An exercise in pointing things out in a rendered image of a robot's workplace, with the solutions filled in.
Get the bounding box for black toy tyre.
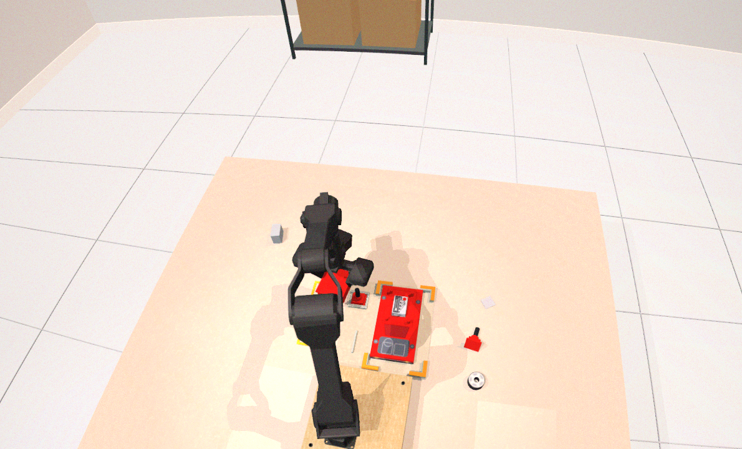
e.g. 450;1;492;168
467;372;485;390

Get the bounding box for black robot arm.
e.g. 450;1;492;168
287;191;360;449

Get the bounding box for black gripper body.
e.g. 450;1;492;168
292;240;374;287

